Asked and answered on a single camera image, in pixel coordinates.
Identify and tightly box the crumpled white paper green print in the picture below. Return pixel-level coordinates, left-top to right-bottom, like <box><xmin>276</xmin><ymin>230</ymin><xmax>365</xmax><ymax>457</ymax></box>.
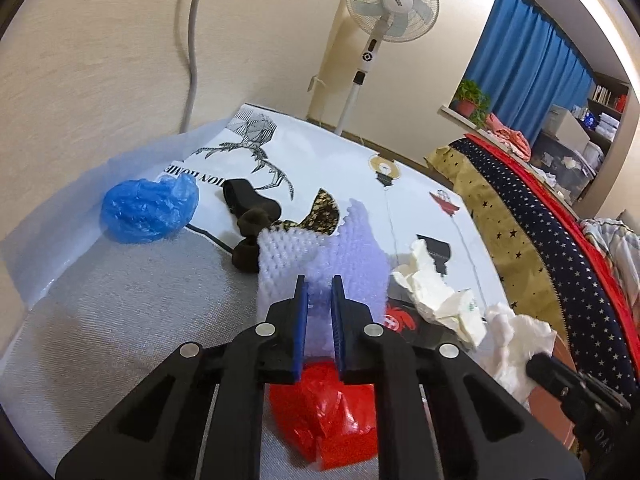
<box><xmin>390</xmin><ymin>239</ymin><xmax>488</xmax><ymax>349</ymax></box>

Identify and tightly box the navy star blanket yellow border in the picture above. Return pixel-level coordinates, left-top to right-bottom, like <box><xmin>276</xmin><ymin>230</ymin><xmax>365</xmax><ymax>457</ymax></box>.
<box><xmin>425</xmin><ymin>137</ymin><xmax>640</xmax><ymax>436</ymax></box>

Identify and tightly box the pink bucket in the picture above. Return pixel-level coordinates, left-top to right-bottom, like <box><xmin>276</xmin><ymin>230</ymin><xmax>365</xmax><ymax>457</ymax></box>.
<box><xmin>527</xmin><ymin>332</ymin><xmax>582</xmax><ymax>461</ymax></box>

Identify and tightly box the blue curtain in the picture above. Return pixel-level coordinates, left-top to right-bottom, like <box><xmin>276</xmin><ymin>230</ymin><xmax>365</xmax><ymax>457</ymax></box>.
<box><xmin>467</xmin><ymin>0</ymin><xmax>596</xmax><ymax>135</ymax></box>

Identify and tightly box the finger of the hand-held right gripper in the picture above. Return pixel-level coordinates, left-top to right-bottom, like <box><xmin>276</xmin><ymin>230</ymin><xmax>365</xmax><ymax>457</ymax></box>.
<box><xmin>526</xmin><ymin>354</ymin><xmax>591</xmax><ymax>410</ymax></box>

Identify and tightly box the dark bookshelf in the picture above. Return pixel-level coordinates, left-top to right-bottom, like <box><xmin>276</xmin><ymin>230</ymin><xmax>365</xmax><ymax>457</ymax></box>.
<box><xmin>580</xmin><ymin>72</ymin><xmax>631</xmax><ymax>157</ymax></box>

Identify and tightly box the white tissue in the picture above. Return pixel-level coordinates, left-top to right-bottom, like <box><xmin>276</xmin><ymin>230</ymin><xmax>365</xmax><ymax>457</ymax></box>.
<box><xmin>482</xmin><ymin>302</ymin><xmax>556</xmax><ymax>405</ymax></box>

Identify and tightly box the translucent storage bin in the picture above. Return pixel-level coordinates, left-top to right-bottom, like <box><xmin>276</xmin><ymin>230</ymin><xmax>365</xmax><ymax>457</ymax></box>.
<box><xmin>531</xmin><ymin>140</ymin><xmax>607</xmax><ymax>202</ymax></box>

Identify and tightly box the white standing fan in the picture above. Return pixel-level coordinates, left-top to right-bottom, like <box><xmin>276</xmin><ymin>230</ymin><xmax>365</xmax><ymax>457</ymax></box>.
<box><xmin>336</xmin><ymin>0</ymin><xmax>441</xmax><ymax>136</ymax></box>

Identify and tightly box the potted green plant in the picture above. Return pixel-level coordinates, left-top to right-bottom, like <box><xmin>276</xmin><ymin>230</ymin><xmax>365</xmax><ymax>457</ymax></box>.
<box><xmin>452</xmin><ymin>79</ymin><xmax>493</xmax><ymax>127</ymax></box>

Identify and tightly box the red plastic bag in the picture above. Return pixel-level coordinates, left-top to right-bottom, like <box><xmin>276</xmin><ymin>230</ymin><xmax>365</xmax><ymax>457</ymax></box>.
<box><xmin>269</xmin><ymin>357</ymin><xmax>377</xmax><ymax>471</ymax></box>

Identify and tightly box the black gold floral cloth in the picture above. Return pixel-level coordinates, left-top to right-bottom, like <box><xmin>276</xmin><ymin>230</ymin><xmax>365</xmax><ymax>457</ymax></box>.
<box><xmin>272</xmin><ymin>188</ymin><xmax>342</xmax><ymax>236</ymax></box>

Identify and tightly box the black strap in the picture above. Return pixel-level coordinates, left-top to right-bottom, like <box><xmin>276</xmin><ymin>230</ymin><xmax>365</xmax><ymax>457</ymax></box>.
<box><xmin>222</xmin><ymin>178</ymin><xmax>282</xmax><ymax>221</ymax></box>

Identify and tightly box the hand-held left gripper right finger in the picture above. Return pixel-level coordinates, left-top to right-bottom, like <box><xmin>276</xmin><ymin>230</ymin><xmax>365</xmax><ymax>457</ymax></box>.
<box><xmin>331</xmin><ymin>275</ymin><xmax>586</xmax><ymax>480</ymax></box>

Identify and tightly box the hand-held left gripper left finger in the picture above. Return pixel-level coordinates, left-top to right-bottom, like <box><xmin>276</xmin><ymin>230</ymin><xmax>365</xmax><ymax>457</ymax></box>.
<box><xmin>55</xmin><ymin>275</ymin><xmax>308</xmax><ymax>480</ymax></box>

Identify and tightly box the blue plastic bag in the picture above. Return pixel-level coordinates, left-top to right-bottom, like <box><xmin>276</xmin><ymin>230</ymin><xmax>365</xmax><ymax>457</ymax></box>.
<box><xmin>100</xmin><ymin>178</ymin><xmax>199</xmax><ymax>245</ymax></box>

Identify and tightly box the white box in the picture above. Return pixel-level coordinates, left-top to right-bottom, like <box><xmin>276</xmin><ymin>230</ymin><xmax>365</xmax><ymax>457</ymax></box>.
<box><xmin>542</xmin><ymin>105</ymin><xmax>592</xmax><ymax>150</ymax></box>

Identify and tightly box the plaid cloth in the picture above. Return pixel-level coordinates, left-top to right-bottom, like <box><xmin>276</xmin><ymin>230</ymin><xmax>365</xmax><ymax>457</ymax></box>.
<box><xmin>580</xmin><ymin>217</ymin><xmax>640</xmax><ymax>311</ymax></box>

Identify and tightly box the white knitted cloth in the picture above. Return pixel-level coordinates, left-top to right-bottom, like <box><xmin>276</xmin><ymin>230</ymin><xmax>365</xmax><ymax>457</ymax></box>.
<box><xmin>256</xmin><ymin>198</ymin><xmax>391</xmax><ymax>357</ymax></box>

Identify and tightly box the pink clothes pile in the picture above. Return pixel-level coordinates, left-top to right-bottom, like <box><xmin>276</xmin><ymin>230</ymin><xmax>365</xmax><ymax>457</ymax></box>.
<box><xmin>482</xmin><ymin>112</ymin><xmax>532</xmax><ymax>161</ymax></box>

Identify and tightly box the red blanket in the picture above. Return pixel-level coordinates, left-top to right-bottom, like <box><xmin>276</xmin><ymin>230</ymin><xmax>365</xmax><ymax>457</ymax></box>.
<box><xmin>465</xmin><ymin>132</ymin><xmax>640</xmax><ymax>343</ymax></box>

